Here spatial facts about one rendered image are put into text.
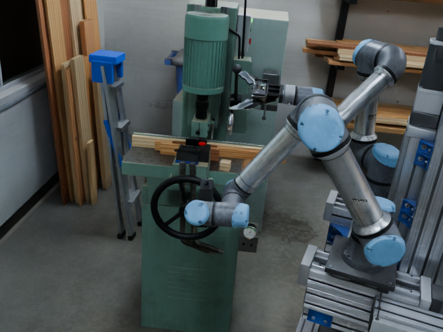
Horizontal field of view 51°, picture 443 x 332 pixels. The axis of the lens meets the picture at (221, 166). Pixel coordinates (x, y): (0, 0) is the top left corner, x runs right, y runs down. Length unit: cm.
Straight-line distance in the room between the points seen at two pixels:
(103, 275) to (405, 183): 177
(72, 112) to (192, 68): 148
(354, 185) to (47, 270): 201
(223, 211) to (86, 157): 208
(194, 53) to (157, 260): 96
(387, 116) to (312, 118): 281
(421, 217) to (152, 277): 123
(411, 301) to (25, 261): 214
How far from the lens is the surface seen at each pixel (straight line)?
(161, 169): 196
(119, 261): 291
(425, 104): 168
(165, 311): 239
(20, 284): 283
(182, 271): 222
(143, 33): 439
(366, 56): 194
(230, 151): 206
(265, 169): 145
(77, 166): 334
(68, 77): 315
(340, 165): 130
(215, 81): 191
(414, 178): 173
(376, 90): 182
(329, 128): 124
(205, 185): 159
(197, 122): 198
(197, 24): 185
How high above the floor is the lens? 173
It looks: 25 degrees down
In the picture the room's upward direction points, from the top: 5 degrees clockwise
